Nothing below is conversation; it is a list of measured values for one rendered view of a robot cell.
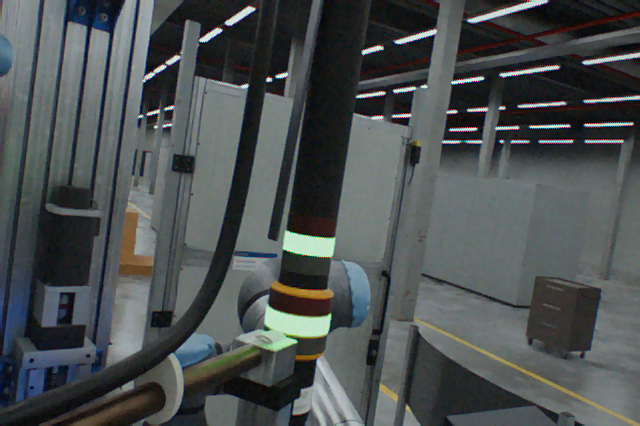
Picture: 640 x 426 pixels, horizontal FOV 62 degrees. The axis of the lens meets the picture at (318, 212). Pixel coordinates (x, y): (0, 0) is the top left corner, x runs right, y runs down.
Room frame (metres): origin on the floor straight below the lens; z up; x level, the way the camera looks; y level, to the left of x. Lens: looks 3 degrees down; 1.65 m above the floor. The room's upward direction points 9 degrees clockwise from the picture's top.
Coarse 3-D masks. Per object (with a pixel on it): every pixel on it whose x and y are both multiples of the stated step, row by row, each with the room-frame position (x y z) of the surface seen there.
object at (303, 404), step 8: (312, 360) 0.35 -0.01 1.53; (296, 368) 0.34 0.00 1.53; (304, 368) 0.34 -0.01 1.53; (312, 368) 0.35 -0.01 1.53; (304, 376) 0.34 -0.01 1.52; (312, 376) 0.35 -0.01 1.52; (304, 384) 0.35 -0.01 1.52; (312, 384) 0.35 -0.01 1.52; (304, 392) 0.35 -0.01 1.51; (312, 392) 0.35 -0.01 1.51; (296, 400) 0.34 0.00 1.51; (304, 400) 0.35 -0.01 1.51; (296, 408) 0.34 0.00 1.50; (304, 408) 0.35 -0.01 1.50; (296, 416) 0.34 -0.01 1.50; (304, 416) 0.35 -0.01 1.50; (288, 424) 0.34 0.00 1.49; (296, 424) 0.34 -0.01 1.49; (304, 424) 0.35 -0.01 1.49
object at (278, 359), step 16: (240, 336) 0.32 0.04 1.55; (272, 352) 0.30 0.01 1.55; (288, 352) 0.32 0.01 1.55; (256, 368) 0.31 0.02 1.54; (272, 368) 0.30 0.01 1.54; (288, 368) 0.32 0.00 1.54; (224, 384) 0.32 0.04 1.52; (240, 384) 0.32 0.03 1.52; (256, 384) 0.31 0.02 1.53; (272, 384) 0.31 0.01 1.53; (288, 384) 0.31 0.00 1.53; (240, 400) 0.33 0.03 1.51; (256, 400) 0.31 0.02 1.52; (272, 400) 0.31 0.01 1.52; (288, 400) 0.32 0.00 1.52; (240, 416) 0.33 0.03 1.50; (256, 416) 0.32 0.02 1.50; (272, 416) 0.32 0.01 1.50; (288, 416) 0.33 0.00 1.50
